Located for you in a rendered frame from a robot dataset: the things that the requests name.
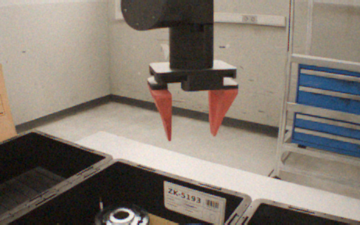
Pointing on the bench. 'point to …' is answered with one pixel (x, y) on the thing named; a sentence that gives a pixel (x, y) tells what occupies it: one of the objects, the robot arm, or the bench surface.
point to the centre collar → (122, 219)
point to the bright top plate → (122, 208)
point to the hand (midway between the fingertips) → (191, 131)
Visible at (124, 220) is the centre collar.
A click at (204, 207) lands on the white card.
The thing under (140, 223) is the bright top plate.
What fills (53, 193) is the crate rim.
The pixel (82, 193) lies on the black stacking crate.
